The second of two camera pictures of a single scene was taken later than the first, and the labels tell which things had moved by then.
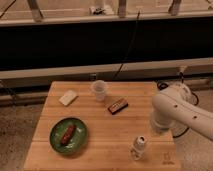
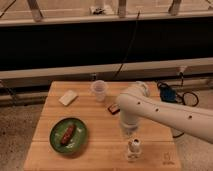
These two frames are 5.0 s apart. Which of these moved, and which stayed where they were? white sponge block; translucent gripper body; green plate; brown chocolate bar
Moved: translucent gripper body
Stayed: brown chocolate bar; green plate; white sponge block
